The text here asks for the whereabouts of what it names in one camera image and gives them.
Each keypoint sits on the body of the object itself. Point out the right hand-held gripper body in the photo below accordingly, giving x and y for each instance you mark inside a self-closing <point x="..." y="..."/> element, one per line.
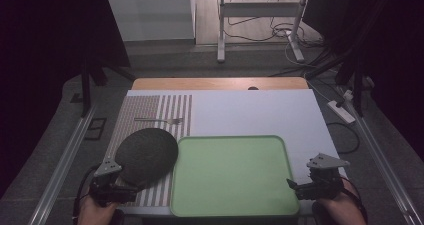
<point x="325" y="175"/>

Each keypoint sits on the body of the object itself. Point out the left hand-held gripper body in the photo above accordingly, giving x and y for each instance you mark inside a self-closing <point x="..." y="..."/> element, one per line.
<point x="107" y="167"/>

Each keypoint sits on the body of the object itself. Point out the black round plate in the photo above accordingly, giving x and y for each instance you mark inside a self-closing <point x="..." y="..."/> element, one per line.
<point x="146" y="155"/>

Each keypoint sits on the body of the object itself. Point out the person's left hand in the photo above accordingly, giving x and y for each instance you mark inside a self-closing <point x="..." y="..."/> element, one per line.
<point x="96" y="213"/>

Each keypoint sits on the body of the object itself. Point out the person's right hand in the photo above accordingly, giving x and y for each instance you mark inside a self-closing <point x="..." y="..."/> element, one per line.
<point x="343" y="211"/>

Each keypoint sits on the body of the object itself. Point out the green tray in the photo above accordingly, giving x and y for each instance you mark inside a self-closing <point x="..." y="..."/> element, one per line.
<point x="233" y="175"/>

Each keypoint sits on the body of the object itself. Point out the white power strip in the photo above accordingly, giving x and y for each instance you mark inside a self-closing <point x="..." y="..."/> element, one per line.
<point x="340" y="111"/>

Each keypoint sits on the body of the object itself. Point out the striped placemat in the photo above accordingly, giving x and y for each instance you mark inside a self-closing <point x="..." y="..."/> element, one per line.
<point x="143" y="108"/>

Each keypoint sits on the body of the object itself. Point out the silver fork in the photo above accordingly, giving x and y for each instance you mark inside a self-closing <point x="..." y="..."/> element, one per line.
<point x="160" y="120"/>

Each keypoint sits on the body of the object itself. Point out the white table sheet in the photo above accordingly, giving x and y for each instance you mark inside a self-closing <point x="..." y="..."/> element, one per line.
<point x="253" y="115"/>

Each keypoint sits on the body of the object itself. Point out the black tripod stand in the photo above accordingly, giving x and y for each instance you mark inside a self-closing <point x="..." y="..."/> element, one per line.
<point x="86" y="85"/>

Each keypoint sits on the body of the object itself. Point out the black metal stand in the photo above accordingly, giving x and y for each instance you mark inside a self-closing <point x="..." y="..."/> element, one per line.
<point x="358" y="81"/>

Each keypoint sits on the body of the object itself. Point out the white panel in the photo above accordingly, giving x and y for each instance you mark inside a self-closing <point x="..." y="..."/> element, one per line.
<point x="150" y="15"/>

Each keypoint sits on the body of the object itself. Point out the black floor frame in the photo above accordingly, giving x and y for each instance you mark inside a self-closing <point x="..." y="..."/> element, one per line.
<point x="96" y="128"/>

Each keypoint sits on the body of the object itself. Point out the aluminium rail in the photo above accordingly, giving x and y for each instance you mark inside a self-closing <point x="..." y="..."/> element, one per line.
<point x="383" y="165"/>
<point x="63" y="165"/>

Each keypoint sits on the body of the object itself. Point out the white metal desk frame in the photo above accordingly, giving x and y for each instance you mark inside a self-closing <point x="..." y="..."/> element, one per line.
<point x="256" y="10"/>

